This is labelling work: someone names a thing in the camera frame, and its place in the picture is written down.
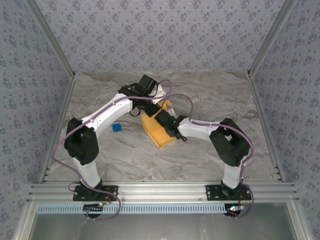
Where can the yellow paper box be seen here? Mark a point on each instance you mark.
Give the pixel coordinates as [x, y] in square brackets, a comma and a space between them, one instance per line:
[157, 135]

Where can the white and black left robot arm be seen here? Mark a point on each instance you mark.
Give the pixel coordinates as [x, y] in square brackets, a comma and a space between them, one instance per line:
[107, 112]

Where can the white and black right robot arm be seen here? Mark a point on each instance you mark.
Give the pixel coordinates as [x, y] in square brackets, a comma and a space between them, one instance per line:
[225, 145]

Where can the small blue cube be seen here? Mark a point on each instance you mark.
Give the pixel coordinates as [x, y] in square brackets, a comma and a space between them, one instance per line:
[116, 128]

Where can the grey metal sheet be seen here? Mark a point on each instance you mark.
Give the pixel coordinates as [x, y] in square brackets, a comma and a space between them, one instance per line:
[160, 227]

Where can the small black circuit board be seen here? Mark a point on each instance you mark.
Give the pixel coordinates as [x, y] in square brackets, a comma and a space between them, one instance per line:
[93, 207]
[235, 208]

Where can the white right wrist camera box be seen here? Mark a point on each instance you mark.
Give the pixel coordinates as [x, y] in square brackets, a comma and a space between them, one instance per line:
[170, 110]

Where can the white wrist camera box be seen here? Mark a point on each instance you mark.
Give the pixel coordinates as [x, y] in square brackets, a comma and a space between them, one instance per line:
[170, 110]
[160, 93]

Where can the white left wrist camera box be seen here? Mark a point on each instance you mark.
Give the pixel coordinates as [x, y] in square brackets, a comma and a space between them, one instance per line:
[160, 93]

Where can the aluminium mounting rail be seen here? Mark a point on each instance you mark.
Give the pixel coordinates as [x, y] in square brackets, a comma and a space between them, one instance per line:
[160, 192]

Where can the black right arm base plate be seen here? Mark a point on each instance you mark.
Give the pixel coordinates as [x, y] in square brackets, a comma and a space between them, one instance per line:
[212, 192]

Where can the aluminium table side rail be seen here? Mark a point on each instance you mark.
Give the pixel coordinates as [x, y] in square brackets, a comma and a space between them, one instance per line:
[64, 105]

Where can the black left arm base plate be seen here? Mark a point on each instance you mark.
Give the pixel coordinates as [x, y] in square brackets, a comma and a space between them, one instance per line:
[110, 188]

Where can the aluminium frame post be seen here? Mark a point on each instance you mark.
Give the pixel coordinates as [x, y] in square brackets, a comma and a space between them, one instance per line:
[53, 37]
[270, 37]

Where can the aluminium lower frame bar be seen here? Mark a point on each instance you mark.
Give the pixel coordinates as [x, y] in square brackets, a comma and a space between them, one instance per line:
[297, 222]
[25, 222]

